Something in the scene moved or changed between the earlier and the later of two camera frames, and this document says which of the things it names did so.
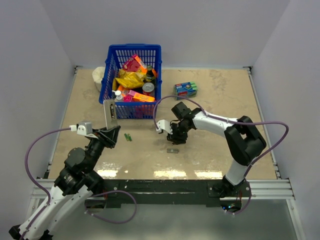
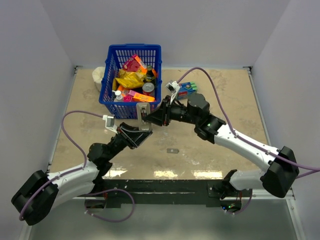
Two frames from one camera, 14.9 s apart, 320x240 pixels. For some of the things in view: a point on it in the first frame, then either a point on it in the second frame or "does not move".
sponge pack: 188,89 does not move
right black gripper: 176,138 -> 162,116
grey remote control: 110,112 -> 143,126
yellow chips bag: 131,80 does not move
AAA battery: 112,109 -> 143,113
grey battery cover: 172,150 does not move
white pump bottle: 118,93 does not move
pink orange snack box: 134,64 does not move
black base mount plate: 170,193 does not move
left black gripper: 108,137 -> 134,137
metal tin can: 148,89 does not move
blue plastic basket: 116,54 does not move
